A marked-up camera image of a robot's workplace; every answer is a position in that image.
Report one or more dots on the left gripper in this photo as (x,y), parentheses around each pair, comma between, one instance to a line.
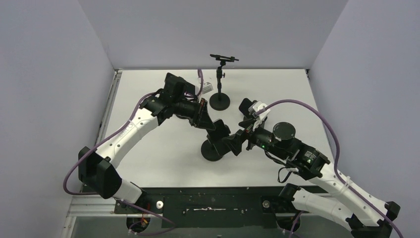
(201,119)

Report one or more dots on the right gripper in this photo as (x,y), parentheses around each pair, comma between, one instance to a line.
(247,135)

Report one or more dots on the black phone stand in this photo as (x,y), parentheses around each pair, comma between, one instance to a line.
(213,153)

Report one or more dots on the silver black phone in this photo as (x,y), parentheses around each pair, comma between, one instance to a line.
(224,134)

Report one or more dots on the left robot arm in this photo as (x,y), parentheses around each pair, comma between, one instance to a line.
(170,100)

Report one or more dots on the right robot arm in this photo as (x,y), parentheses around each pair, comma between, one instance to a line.
(354,209)

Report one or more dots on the wooden base phone stand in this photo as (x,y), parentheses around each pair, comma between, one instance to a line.
(246,114)

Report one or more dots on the tall empty phone stand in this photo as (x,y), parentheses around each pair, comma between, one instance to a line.
(220,101)

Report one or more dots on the dark blue phone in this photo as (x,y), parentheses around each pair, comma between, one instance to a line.
(246,103)

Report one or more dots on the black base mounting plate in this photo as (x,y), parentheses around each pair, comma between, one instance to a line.
(218,207)

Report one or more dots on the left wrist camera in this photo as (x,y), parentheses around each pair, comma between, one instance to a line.
(207,87)

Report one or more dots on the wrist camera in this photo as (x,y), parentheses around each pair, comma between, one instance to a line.
(259,111)
(207,87)

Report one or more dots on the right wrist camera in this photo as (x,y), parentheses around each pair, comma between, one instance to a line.
(259,111)

